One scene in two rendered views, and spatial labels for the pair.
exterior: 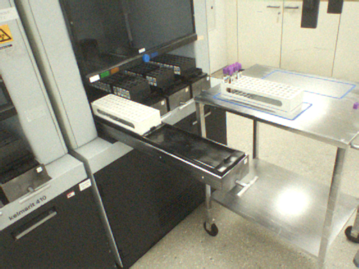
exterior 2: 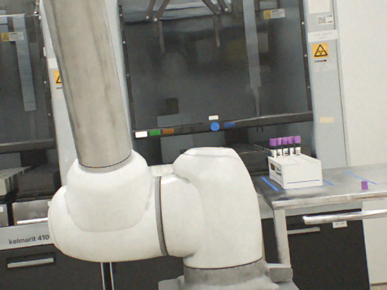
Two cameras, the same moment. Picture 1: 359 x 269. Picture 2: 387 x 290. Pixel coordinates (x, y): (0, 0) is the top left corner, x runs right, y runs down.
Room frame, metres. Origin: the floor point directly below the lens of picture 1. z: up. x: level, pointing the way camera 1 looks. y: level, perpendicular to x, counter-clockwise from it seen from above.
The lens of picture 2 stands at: (-0.69, -1.43, 1.06)
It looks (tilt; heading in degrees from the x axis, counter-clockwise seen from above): 3 degrees down; 40
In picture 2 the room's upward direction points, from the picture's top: 6 degrees counter-clockwise
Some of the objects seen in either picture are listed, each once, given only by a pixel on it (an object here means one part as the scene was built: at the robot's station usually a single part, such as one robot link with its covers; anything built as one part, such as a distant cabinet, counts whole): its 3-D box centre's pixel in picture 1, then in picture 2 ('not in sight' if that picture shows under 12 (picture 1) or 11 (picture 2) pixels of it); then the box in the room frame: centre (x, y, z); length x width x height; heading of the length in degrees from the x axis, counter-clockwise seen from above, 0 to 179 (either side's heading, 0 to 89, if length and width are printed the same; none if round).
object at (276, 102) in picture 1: (259, 93); (293, 170); (1.06, -0.32, 0.85); 0.30 x 0.10 x 0.06; 41
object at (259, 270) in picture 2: not in sight; (234, 272); (0.44, -0.55, 0.73); 0.22 x 0.18 x 0.06; 133
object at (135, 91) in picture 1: (138, 90); not in sight; (1.24, 0.15, 0.85); 0.12 x 0.02 x 0.06; 133
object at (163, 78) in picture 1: (163, 78); (248, 161); (1.34, 0.04, 0.85); 0.12 x 0.02 x 0.06; 132
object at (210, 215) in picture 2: not in sight; (211, 203); (0.42, -0.53, 0.87); 0.18 x 0.16 x 0.22; 127
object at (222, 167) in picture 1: (159, 139); not in sight; (0.93, 0.07, 0.78); 0.73 x 0.14 x 0.09; 43
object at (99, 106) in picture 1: (124, 114); (159, 178); (1.07, 0.19, 0.83); 0.30 x 0.10 x 0.06; 43
